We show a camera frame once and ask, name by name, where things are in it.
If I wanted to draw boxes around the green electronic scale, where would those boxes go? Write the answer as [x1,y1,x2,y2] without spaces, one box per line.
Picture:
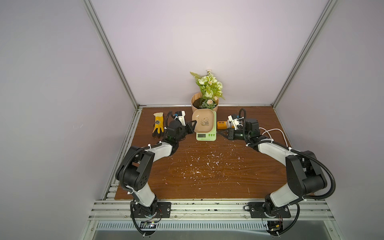
[196,115,217,142]

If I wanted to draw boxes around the beige tray with panda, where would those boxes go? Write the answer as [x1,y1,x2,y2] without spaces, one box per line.
[192,109,216,134]

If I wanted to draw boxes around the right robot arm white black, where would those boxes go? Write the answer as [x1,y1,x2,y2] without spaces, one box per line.
[218,109,336,218]

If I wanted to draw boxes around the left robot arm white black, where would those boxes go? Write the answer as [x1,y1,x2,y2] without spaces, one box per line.
[115,111,197,218]

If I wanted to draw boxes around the orange power strip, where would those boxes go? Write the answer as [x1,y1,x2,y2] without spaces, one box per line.
[217,121,228,130]

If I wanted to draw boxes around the yellow black gardening glove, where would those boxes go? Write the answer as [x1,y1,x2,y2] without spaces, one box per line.
[152,112,165,138]

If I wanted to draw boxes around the beige flower pot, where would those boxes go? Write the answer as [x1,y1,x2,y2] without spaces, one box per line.
[191,92,219,112]

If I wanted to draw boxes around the green white artificial flowers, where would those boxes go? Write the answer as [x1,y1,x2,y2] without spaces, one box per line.
[190,70,224,99]

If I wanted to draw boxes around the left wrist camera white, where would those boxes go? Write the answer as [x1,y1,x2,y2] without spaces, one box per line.
[174,111,186,127]

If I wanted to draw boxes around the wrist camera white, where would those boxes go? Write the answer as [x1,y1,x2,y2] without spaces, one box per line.
[227,115,244,130]
[174,111,186,127]

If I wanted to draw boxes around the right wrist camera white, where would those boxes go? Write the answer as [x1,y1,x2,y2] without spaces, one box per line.
[227,115,244,130]

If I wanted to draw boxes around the white power strip cord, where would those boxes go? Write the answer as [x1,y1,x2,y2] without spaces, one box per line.
[258,127,289,148]

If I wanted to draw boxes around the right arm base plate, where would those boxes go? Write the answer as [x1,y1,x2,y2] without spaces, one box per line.
[243,202,291,219]

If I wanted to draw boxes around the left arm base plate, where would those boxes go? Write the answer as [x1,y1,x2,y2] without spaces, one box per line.
[130,201,172,219]

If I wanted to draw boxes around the aluminium front rail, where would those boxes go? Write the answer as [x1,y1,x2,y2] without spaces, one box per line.
[88,199,335,221]

